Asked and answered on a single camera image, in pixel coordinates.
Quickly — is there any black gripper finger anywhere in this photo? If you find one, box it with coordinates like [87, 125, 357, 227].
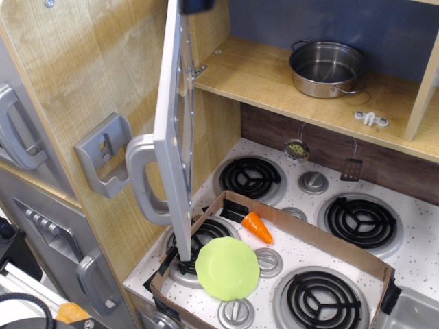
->
[180, 0, 216, 14]

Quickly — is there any grey toy microwave door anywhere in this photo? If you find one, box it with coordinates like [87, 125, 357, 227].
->
[126, 1, 195, 261]

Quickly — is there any metal door hinge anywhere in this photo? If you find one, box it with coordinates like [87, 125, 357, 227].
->
[194, 64, 208, 78]

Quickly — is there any hanging round toy strainer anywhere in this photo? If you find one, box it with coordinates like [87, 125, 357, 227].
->
[284, 121, 310, 163]

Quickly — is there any back left stove burner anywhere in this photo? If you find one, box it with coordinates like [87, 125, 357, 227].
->
[213, 156, 287, 206]

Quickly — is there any stove burner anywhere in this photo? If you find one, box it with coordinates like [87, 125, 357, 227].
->
[169, 216, 241, 289]
[272, 266, 370, 329]
[213, 156, 287, 206]
[316, 193, 403, 259]

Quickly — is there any white plastic door latch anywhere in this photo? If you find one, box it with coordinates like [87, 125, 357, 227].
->
[354, 110, 389, 127]

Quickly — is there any grey back stove knob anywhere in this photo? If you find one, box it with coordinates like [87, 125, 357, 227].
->
[298, 171, 329, 195]

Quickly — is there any grey stove knob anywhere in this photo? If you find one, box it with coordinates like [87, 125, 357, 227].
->
[298, 171, 329, 195]
[217, 298, 255, 329]
[255, 248, 283, 279]

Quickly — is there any front left stove burner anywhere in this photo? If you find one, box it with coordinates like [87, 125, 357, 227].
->
[169, 216, 241, 289]

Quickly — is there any orange toy carrot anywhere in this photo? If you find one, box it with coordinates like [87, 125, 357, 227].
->
[241, 212, 274, 244]

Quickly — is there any hanging toy spatula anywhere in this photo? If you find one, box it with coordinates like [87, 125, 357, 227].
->
[340, 138, 363, 182]

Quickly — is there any grey small middle knob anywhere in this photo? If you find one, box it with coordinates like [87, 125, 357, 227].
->
[282, 207, 308, 222]

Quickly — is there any grey ice dispenser panel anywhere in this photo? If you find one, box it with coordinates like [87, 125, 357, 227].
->
[14, 199, 83, 264]

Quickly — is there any green plastic plate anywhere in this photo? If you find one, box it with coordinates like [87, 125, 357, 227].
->
[195, 236, 260, 302]

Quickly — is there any grey centre stove knob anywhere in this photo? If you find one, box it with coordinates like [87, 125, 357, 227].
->
[255, 248, 283, 279]

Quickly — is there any back right stove burner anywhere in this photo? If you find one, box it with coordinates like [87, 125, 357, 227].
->
[316, 193, 403, 259]

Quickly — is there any grey front stove knob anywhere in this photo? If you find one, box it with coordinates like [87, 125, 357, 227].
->
[217, 298, 255, 329]

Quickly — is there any grey oven knob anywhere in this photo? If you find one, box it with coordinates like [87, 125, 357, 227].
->
[152, 310, 181, 329]

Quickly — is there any front right stove burner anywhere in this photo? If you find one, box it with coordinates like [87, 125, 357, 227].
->
[272, 266, 370, 329]

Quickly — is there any orange cloth piece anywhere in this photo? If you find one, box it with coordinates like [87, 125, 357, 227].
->
[55, 302, 90, 324]

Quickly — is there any steel sink basin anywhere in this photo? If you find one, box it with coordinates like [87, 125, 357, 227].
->
[372, 286, 438, 329]

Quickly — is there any steel pot with handles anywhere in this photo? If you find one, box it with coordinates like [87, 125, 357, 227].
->
[289, 40, 366, 99]

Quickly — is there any grey wall phone holder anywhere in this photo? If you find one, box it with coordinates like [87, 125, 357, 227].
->
[74, 112, 132, 199]

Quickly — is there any grey upper fridge handle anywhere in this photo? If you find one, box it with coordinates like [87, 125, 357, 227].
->
[1, 83, 48, 171]

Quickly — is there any grey fridge handle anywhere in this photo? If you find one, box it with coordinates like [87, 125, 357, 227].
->
[75, 256, 117, 317]
[1, 83, 48, 171]

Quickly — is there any grey lower fridge handle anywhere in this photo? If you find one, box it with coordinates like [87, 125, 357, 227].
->
[75, 256, 117, 317]

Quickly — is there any brown cardboard frame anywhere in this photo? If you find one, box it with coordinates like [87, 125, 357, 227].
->
[145, 192, 396, 328]

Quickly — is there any black cable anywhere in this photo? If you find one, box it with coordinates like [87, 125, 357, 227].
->
[0, 292, 56, 329]

